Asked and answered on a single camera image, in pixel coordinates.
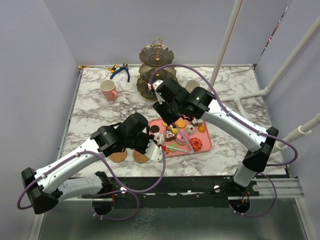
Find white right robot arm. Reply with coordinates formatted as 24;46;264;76
148;79;279;196

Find yellow cake slice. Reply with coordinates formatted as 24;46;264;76
167;125;179;135

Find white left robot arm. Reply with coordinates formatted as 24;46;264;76
21;112;163;215

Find pink serving tray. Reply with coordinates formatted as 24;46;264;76
149;118;212;158

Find round wooden coaster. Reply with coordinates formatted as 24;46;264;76
132;150;149;164
108;149;128;163

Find orange waffle biscuit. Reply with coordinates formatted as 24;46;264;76
175;119;187;129

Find blue handled pliers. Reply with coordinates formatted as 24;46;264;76
109;63;131;83

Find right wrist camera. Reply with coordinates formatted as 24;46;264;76
147;80;164;94

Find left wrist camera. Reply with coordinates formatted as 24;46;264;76
144;139;164;163

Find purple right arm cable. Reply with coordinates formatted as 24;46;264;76
148;63;299;219

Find green macaron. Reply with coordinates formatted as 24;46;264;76
169;143;178;151

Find left round wooden coaster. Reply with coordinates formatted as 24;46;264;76
108;149;128;163

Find white chocolate-striped donut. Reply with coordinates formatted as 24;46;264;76
153;132;166;146

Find chocolate cake slice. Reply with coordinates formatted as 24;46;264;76
165;131;176;142

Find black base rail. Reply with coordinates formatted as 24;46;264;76
92;175;260;210

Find pink mug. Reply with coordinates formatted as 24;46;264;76
100;80;119;101

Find green mug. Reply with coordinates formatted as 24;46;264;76
184;80;201;93

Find three-tier grey cake stand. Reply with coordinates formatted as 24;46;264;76
136;37;174;102

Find layered square cake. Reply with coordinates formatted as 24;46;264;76
191;118;203;127

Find pink frosted donut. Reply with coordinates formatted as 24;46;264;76
175;131;190;145

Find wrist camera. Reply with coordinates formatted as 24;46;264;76
144;139;164;163
147;80;164;94

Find metal serving tongs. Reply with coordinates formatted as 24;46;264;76
163;125;195;154

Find right round wooden coaster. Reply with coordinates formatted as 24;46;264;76
132;150;149;164

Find yellow handled cutters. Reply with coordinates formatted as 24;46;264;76
107;64;118;73

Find black sandwich cookie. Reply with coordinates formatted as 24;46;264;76
150;125;160;134

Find red frosted donut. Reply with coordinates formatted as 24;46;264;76
189;137;203;152

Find orange flower cookie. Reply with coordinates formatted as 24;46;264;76
197;125;207;133

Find white pvc pipe frame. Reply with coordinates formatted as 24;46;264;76
217;0;320;157

